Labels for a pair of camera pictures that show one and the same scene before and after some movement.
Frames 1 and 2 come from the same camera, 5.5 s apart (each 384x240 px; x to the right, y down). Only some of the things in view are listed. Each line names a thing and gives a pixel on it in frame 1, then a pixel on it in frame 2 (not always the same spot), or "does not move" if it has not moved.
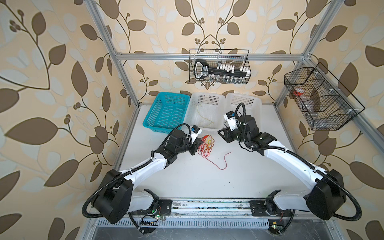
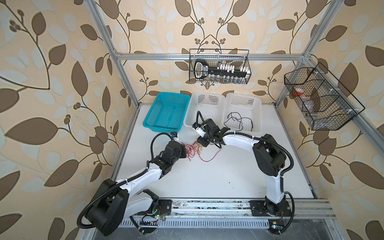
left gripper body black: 191,148 → 181,153
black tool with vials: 223,73 does not move
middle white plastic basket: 206,110 does not move
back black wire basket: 219,66 does not move
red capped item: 299,91 does not move
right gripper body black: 230,136 → 204,141
